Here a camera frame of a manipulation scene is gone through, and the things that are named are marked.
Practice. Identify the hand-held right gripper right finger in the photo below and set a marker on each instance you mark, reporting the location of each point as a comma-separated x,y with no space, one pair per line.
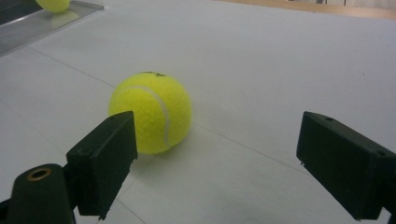
348,165

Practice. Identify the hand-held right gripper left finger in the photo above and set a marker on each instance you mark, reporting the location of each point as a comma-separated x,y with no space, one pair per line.
102,161

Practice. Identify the yellow tennis ball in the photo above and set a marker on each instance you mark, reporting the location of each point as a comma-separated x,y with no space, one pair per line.
155,105
54,5

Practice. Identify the clear plastic container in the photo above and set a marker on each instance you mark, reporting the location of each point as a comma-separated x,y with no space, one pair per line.
37,29

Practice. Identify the wooden table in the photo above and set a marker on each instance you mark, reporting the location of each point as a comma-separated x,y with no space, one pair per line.
342,10

